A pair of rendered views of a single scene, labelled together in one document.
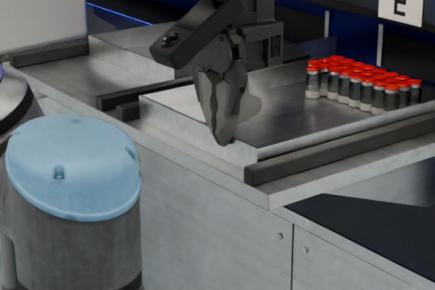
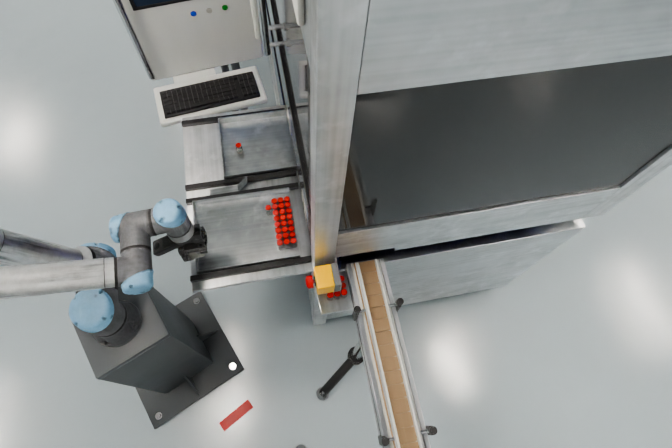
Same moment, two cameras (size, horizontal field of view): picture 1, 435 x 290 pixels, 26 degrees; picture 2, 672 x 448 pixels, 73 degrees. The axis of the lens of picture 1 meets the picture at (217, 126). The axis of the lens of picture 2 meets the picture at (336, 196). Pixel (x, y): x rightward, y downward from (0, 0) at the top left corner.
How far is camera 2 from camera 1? 146 cm
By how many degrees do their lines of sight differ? 46
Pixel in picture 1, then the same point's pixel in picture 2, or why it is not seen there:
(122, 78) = (214, 158)
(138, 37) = (244, 118)
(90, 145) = (90, 314)
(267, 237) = not seen: hidden behind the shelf
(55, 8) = (243, 48)
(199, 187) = not seen: hidden behind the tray
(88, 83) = (199, 157)
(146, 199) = not seen: hidden behind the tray
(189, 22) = (165, 242)
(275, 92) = (259, 201)
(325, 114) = (260, 232)
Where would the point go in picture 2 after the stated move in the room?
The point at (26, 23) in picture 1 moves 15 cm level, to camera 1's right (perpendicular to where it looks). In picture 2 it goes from (227, 56) to (257, 68)
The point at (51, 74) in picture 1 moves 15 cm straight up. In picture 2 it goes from (192, 140) to (182, 117)
